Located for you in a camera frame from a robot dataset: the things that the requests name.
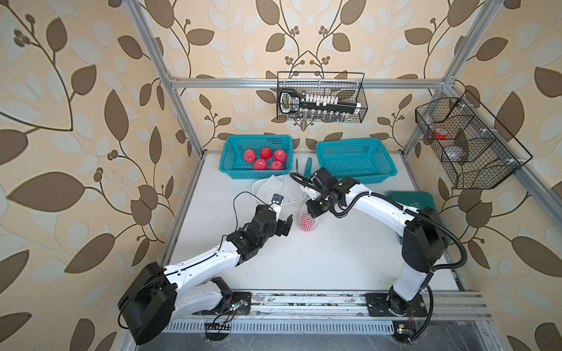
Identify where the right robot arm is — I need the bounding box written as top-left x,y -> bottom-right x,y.
291,168 -> 468,316

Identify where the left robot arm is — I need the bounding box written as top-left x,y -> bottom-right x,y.
118,204 -> 294,345

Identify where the white plastic tray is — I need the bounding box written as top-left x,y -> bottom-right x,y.
252,173 -> 308,207

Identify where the teal knife sheath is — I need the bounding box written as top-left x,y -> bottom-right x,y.
304,157 -> 313,178

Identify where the right teal plastic basket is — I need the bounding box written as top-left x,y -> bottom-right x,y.
316,138 -> 397,184

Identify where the teal plastic basket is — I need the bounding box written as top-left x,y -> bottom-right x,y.
219,135 -> 293,179
316,138 -> 397,184

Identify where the left teal plastic basket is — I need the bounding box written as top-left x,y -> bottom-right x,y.
219,135 -> 293,179

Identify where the green tool case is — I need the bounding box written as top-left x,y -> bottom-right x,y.
385,190 -> 453,246

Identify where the black white tool set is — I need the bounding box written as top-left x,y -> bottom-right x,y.
277,89 -> 364,115

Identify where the red tape roll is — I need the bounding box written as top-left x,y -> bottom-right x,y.
433,127 -> 449,140

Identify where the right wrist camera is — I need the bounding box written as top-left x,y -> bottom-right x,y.
310,168 -> 338,194

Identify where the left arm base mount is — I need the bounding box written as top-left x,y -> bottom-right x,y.
193,277 -> 253,315

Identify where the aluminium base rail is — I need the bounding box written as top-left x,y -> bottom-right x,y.
162,290 -> 492,337

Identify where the back black wire basket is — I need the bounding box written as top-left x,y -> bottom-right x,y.
276,71 -> 368,124

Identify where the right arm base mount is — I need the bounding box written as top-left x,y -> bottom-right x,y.
364,288 -> 428,317

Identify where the side black wire basket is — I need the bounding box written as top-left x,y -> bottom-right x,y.
415,89 -> 533,190

